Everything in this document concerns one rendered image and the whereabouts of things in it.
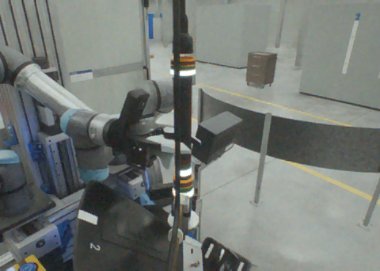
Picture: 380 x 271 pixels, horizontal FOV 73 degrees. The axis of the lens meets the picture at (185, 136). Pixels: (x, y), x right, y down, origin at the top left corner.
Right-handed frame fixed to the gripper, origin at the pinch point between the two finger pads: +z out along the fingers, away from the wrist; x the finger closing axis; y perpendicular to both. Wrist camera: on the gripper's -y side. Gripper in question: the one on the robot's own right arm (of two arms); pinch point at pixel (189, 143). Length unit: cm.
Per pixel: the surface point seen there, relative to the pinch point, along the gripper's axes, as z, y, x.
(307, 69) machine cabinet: -39, 89, -661
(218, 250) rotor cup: 7.6, 23.1, 1.2
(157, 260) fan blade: 0.8, 17.4, 13.5
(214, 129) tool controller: -22, 26, -65
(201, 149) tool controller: -28, 37, -63
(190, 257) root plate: 3.4, 23.2, 5.8
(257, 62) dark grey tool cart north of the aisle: -165, 82, -674
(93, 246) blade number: -4.1, 8.8, 21.9
